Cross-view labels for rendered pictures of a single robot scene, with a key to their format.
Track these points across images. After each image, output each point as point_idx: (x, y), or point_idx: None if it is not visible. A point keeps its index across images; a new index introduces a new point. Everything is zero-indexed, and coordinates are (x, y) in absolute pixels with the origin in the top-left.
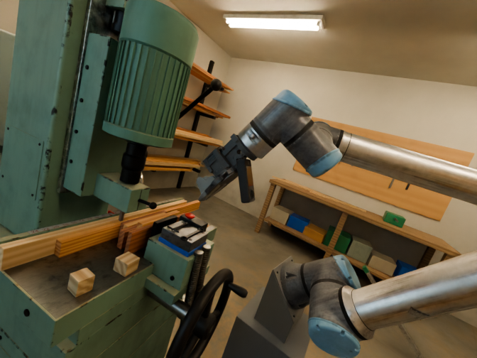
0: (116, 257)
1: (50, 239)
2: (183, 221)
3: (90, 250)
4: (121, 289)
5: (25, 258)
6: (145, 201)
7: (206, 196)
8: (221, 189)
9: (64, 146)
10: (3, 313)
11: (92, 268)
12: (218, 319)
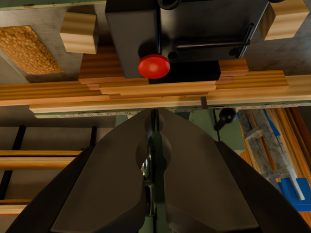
0: (251, 41)
1: (290, 93)
2: (169, 56)
3: (251, 66)
4: None
5: (306, 79)
6: (223, 125)
7: (202, 129)
8: (68, 166)
9: None
10: None
11: (290, 39)
12: None
